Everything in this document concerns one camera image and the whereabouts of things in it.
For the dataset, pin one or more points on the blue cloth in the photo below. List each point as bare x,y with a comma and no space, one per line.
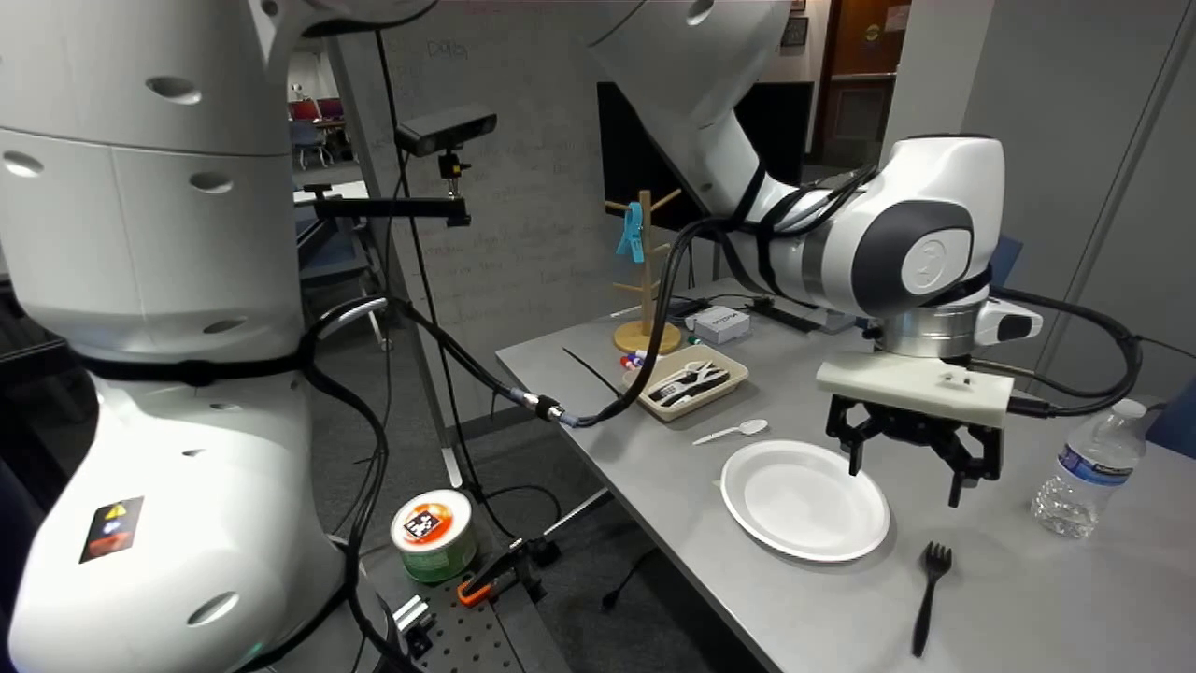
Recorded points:
633,235

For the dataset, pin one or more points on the green round container orange label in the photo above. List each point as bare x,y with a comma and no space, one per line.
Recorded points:
435,535

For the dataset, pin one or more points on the blue chair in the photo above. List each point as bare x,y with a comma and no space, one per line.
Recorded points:
1180,420
1007,263

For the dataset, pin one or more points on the blue chair back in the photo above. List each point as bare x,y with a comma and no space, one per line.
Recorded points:
1180,420

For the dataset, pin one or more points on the black camera stand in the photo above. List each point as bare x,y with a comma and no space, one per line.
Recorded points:
399,208

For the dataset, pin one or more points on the white round foam plate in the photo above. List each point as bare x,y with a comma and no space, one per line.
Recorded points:
804,502

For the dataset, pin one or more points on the orange black clamp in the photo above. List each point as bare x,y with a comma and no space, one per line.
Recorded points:
481,585

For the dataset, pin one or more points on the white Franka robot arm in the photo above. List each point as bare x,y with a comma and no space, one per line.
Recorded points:
161,188

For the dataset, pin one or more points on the beige cutlery tray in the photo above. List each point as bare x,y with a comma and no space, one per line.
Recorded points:
732,368

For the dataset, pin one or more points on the small colourful card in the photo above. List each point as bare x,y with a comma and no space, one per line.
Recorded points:
633,360

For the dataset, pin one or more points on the white plastic spoon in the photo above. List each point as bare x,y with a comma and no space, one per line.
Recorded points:
750,426

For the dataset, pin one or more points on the wooden mug tree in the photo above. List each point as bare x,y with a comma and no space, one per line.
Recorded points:
643,333

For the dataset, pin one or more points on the black stereo camera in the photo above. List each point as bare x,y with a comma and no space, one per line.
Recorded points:
445,130

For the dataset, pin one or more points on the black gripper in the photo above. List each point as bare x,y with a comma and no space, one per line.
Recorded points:
916,424

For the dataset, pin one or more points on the black plastic fork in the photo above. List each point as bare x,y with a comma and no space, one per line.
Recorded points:
925,611

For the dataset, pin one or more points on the black plastic utensil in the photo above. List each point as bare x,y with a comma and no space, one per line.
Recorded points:
683,378
697,394

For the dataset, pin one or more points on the brown wooden door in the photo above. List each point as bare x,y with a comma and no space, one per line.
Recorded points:
870,38

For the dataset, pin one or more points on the clear plastic water bottle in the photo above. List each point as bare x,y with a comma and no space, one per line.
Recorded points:
1087,480

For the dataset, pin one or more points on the small white box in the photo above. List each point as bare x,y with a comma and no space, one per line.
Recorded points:
718,324

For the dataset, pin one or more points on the dark office chair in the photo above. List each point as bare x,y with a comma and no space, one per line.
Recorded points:
330,256

